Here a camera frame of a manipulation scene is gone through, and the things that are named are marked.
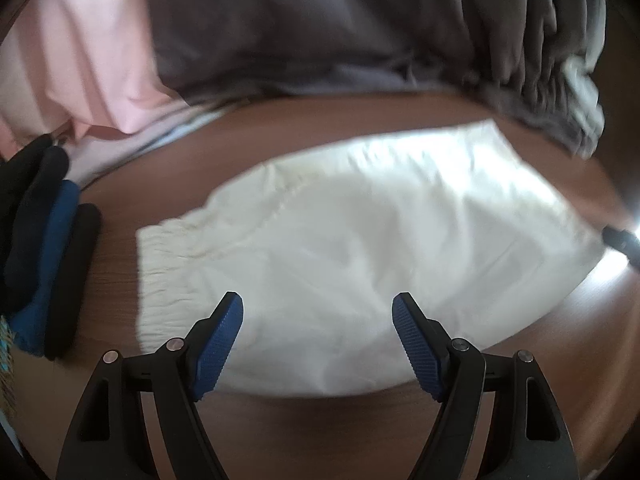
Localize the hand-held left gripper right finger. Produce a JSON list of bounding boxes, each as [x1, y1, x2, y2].
[[391, 292, 584, 480]]

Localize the blue folded pants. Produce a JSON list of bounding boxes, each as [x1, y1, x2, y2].
[[4, 179, 82, 357]]

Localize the black folded pants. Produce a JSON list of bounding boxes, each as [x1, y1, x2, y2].
[[44, 203, 104, 362], [0, 135, 71, 301]]

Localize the yellow plaid blanket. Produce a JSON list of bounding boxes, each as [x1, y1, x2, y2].
[[0, 314, 17, 413]]

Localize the grey curtain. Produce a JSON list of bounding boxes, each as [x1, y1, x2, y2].
[[142, 0, 608, 158]]

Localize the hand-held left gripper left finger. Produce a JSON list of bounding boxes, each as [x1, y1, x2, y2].
[[55, 291, 245, 480]]

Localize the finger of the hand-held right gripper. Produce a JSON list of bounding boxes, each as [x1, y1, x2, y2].
[[601, 226, 640, 267]]

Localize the white pants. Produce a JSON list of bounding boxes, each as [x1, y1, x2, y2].
[[136, 119, 606, 397]]

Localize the white sheer curtain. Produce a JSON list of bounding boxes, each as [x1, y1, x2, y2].
[[560, 55, 607, 160]]

